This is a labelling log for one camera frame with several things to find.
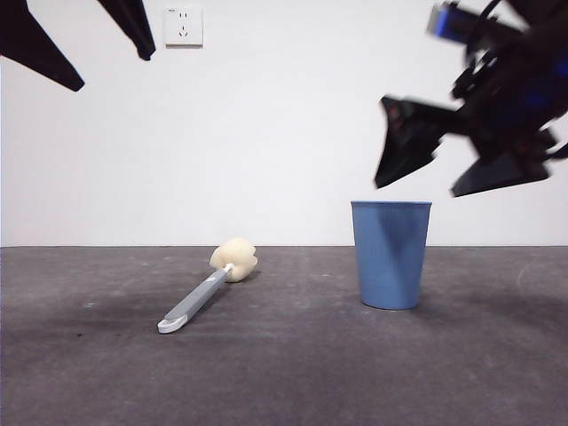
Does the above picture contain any white wall socket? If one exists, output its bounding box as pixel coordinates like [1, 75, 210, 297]
[164, 5, 205, 49]

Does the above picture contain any grey-handled sponge cup brush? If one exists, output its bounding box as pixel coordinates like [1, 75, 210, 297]
[156, 237, 260, 335]

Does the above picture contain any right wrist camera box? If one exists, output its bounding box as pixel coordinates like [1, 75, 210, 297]
[425, 4, 529, 45]

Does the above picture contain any blue ribbed plastic cup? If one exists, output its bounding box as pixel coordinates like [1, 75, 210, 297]
[350, 200, 433, 311]

